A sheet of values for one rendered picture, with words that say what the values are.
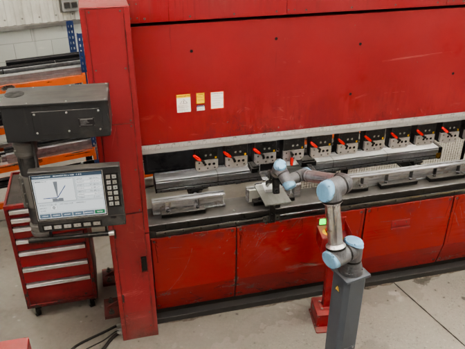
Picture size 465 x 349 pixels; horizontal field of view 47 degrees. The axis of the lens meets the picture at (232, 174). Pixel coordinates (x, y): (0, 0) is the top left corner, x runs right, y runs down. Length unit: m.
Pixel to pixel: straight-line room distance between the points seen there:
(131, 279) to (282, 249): 1.10
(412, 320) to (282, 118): 1.82
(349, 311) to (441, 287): 1.36
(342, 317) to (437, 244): 1.35
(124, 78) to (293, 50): 1.07
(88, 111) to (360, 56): 1.80
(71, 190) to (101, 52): 0.74
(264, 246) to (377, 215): 0.87
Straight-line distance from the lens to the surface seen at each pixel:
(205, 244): 3.75
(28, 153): 2.91
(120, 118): 3.11
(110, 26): 2.95
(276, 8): 3.30
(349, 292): 3.40
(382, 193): 4.04
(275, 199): 3.59
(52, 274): 4.11
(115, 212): 2.92
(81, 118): 2.70
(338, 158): 4.21
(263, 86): 3.43
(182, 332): 4.07
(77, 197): 2.88
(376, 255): 4.35
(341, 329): 3.60
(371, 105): 3.79
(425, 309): 4.46
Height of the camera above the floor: 2.87
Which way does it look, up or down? 29 degrees down
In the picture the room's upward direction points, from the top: straight up
